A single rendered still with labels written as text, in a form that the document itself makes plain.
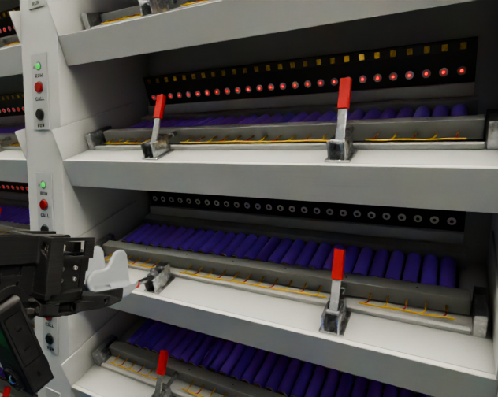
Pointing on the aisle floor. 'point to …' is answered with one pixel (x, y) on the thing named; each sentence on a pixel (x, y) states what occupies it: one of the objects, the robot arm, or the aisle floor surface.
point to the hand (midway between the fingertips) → (124, 287)
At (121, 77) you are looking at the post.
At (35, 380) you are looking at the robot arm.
